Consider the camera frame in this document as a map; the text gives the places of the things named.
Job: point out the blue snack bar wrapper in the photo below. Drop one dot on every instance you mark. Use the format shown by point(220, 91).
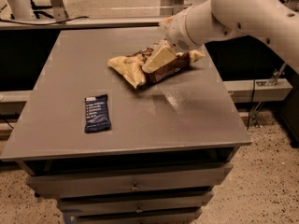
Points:
point(96, 113)

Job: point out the grey drawer cabinet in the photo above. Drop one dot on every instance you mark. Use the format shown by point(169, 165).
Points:
point(175, 139)

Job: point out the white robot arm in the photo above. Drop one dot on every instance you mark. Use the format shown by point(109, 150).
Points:
point(269, 21)

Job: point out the grey metal post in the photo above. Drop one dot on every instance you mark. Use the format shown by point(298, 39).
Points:
point(59, 11)

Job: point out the drawer knob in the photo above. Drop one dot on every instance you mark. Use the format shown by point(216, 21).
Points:
point(134, 187)
point(138, 209)

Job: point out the brown chip bag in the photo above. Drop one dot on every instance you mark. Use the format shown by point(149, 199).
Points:
point(130, 66)

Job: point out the top drawer knob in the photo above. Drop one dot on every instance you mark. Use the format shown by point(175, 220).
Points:
point(134, 187)

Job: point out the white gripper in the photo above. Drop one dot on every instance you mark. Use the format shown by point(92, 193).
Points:
point(177, 34)

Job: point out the middle drawer knob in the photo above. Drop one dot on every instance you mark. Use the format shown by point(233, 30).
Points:
point(138, 209)

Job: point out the white pipe top left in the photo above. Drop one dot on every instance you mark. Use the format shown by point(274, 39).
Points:
point(21, 9)

